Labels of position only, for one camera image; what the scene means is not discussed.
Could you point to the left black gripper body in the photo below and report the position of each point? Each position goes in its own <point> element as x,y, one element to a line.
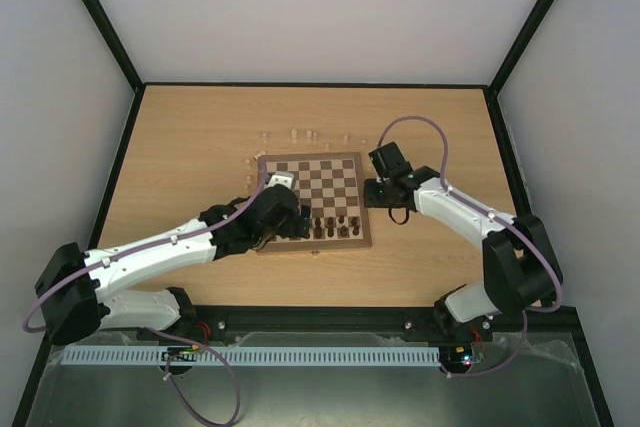
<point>289,229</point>

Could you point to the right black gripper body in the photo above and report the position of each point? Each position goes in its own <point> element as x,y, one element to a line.
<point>373,193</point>

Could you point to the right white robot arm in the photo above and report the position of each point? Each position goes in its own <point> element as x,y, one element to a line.
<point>519,266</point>

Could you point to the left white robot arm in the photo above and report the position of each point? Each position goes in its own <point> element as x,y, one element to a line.
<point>81,292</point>

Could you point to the wooden chess board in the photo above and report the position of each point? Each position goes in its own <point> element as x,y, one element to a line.
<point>331,185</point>

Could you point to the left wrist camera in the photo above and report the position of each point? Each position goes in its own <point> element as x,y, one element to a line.
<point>285,179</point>

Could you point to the black metal frame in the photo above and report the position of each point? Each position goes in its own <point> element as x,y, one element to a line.
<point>218,73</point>

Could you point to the white slotted cable duct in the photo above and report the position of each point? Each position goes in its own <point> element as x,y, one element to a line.
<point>253,356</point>

